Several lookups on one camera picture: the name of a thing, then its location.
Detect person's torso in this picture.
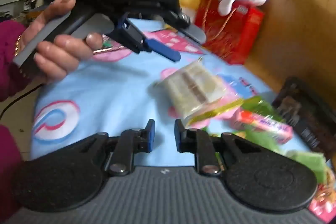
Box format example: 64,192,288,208
0,124,25,218

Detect pink candy packet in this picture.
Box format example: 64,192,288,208
230,110,293,146

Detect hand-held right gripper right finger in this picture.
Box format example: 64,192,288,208
175,119,259,177

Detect gold bracelet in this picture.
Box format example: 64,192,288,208
14,34,23,56

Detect cartoon printed bed sheet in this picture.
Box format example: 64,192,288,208
30,18,336,224

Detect wooden laminate board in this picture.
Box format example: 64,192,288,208
243,0,336,107

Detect bright green snack packet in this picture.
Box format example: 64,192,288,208
247,132,326,184

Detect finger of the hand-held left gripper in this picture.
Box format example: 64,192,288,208
168,11,206,45
110,15,181,62

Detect orange red snack packet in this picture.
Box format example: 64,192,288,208
308,169,336,224

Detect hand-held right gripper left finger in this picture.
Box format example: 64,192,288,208
79,119,156,177

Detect red gift box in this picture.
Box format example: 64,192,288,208
194,0,264,65

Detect dark green pea packet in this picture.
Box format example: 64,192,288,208
241,96,277,116

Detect small foil wrapper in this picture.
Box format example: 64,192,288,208
92,40,126,54

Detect clear cake slice packet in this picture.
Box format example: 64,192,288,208
154,56,246,128

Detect person's left hand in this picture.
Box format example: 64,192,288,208
20,0,103,84

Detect dark printed box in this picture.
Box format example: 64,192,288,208
272,77,336,161

